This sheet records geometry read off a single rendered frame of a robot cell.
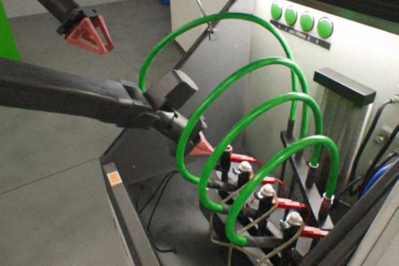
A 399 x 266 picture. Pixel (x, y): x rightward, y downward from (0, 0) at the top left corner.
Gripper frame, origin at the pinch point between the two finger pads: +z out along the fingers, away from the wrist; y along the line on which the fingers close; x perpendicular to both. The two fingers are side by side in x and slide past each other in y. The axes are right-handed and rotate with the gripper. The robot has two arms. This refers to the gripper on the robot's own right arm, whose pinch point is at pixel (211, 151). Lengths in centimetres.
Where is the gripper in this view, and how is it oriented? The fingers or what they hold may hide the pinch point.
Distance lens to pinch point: 75.4
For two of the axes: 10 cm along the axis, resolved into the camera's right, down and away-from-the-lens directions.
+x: -2.3, -5.3, 8.2
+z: 6.9, 5.0, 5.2
